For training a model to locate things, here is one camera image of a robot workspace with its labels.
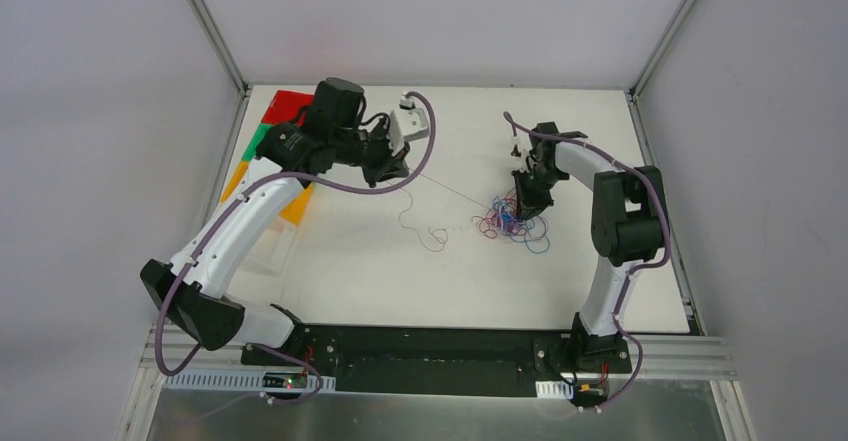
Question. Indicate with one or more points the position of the right controller board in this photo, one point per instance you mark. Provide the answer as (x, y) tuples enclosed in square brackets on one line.
[(587, 396)]

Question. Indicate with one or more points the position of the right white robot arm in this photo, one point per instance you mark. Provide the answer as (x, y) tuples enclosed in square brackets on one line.
[(628, 227)]

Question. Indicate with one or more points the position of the red plastic bin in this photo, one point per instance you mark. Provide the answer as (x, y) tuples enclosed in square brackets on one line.
[(285, 107)]

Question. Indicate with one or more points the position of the controller board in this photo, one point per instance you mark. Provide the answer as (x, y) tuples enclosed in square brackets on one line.
[(277, 381), (587, 396)]

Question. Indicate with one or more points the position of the left controller board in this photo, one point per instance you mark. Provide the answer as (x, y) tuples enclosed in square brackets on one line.
[(277, 381)]

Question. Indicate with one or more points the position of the aluminium front rail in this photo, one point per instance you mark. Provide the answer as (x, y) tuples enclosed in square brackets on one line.
[(655, 356)]

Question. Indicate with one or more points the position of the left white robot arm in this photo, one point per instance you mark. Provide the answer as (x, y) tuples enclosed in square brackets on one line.
[(317, 132)]

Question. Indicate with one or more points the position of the green plastic bin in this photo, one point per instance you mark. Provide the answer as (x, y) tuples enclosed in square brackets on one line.
[(257, 137)]

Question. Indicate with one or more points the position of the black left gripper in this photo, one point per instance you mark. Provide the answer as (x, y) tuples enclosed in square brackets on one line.
[(383, 159)]

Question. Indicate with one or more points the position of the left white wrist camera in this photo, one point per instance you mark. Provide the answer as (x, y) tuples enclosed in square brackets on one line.
[(407, 123)]

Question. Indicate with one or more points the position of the yellow plastic bin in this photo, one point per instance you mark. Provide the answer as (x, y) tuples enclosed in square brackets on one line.
[(292, 213)]

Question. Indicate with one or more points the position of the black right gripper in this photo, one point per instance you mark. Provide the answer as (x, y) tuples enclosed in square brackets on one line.
[(530, 186)]

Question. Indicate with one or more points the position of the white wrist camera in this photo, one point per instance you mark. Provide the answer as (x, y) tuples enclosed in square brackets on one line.
[(518, 150), (407, 123)]

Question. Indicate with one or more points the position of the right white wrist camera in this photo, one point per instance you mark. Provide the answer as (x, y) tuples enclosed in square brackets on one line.
[(518, 150)]

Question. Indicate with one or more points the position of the clear plastic bin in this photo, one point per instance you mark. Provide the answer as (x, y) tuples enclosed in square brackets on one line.
[(268, 255)]

